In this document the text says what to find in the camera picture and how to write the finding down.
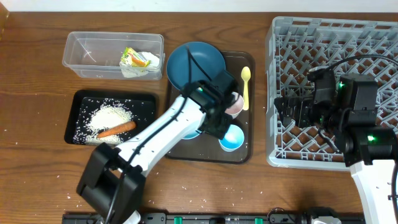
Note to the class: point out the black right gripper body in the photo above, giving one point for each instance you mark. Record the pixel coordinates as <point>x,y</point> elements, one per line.
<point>298,109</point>

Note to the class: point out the blue plastic cup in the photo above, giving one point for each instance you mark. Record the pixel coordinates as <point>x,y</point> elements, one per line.
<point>233,139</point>

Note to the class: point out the orange carrot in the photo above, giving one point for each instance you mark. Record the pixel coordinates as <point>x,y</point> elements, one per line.
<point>122,128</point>

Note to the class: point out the black rectangular tray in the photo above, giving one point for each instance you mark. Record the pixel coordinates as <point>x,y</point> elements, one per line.
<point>81,94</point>

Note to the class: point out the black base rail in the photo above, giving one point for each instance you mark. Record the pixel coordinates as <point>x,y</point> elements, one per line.
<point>275,216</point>

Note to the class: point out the clear plastic bin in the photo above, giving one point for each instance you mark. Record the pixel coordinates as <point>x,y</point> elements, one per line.
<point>98,55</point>

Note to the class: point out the grey dishwasher rack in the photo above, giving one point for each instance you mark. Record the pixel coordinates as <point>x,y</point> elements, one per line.
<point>295,45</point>

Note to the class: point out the light blue bowl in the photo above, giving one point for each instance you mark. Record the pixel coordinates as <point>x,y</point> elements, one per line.
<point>192,135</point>

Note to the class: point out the green yellow snack wrapper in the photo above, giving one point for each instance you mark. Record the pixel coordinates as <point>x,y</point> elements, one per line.
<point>134,59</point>

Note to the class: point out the pink plastic cup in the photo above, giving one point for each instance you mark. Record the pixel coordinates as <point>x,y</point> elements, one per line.
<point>237,107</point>

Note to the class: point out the yellow plastic spoon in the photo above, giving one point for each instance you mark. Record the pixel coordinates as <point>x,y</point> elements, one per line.
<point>246,75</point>

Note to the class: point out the white paper napkin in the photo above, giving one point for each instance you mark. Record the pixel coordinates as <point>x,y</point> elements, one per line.
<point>129,70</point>

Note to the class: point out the white rice pile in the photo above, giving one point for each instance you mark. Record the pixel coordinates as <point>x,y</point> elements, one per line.
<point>96,115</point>

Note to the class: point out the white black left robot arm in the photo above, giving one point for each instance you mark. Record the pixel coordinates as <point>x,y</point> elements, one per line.
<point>114,177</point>

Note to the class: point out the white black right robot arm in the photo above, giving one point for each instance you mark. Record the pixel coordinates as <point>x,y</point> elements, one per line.
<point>346,108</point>

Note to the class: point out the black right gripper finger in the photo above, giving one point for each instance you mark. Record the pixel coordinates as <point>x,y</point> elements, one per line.
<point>283,103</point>
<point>286,119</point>

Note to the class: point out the dark blue plate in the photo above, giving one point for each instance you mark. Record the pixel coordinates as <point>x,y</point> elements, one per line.
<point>207,56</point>

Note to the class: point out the dark brown serving tray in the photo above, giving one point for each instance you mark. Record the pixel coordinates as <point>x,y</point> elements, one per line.
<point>206,148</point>

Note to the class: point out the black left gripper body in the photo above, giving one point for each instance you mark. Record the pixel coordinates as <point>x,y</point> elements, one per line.
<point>221,123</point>

